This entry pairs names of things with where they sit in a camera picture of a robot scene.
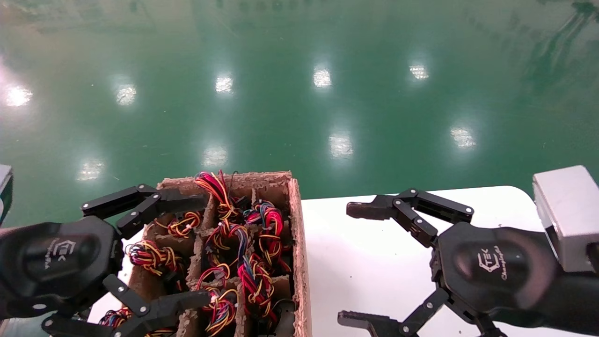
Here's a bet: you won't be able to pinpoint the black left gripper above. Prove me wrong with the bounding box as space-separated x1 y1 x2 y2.
0 184 212 337

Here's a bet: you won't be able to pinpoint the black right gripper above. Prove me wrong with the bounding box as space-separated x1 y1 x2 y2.
338 188 599 337

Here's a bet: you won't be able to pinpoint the grey power supply with wires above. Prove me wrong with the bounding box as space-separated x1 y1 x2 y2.
255 208 293 277

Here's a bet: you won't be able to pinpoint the brown cardboard divider box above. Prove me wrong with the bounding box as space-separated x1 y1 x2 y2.
127 171 313 337

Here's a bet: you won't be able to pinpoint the grey metal power supply unit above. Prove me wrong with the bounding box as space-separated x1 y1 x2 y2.
274 300 296 337

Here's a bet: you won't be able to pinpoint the red yellow black wire bundle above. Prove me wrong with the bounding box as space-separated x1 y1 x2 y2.
126 240 185 278

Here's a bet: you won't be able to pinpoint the multicolour wire bundle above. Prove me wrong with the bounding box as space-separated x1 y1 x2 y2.
98 307 178 337

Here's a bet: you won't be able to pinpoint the thick red wire bundle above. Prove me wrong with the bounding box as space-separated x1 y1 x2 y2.
236 255 279 323

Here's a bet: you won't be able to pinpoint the red green wire bundle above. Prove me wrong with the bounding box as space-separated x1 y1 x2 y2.
243 200 277 223

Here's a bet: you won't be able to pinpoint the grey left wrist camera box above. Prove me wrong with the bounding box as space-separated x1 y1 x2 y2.
0 165 13 225

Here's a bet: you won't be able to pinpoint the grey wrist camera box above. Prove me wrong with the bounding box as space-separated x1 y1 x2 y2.
533 165 599 273
0 165 13 225

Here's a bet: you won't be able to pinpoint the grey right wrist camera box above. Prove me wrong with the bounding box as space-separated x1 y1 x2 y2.
533 165 599 273

